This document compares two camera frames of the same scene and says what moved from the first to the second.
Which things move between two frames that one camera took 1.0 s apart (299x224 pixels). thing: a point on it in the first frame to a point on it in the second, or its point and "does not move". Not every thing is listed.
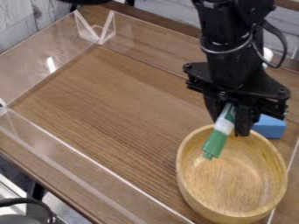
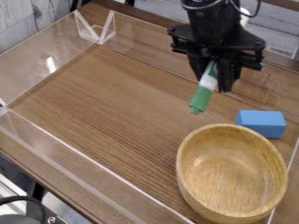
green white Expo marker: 223,128 to 203,90
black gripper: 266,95 to 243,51
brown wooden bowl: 239,185 does not move
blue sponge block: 270,127 does not move
